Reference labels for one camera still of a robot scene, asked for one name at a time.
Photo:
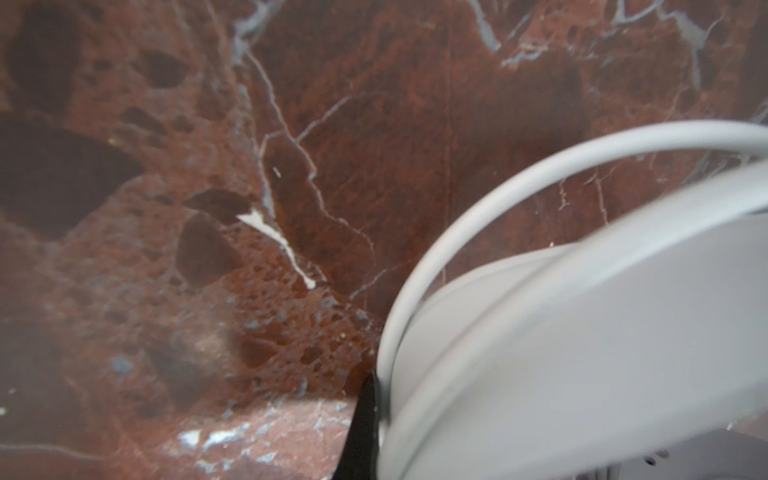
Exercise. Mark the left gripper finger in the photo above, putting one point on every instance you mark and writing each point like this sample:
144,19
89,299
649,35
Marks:
358,460

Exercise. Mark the white headphones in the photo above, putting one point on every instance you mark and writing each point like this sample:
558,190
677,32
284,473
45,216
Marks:
638,352

